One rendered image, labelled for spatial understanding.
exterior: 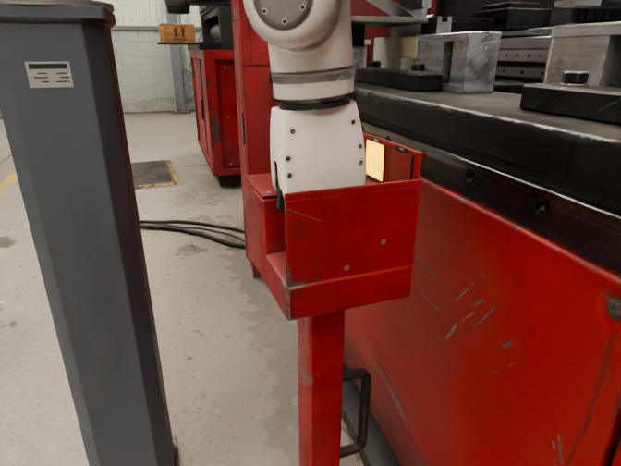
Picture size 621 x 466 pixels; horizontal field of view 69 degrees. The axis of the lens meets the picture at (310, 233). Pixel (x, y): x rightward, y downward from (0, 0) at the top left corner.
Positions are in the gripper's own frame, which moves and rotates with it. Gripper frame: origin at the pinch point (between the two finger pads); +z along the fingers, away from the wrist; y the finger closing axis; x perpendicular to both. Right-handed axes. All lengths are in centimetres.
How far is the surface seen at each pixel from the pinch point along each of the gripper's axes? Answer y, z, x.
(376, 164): -9.4, -5.9, -4.4
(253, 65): -25, -13, -130
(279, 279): 6.6, 3.3, 2.1
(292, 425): -3, 74, -44
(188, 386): 22, 72, -70
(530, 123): -18.8, -11.9, 10.7
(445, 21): -39, -22, -32
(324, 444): 1.6, 36.1, -2.5
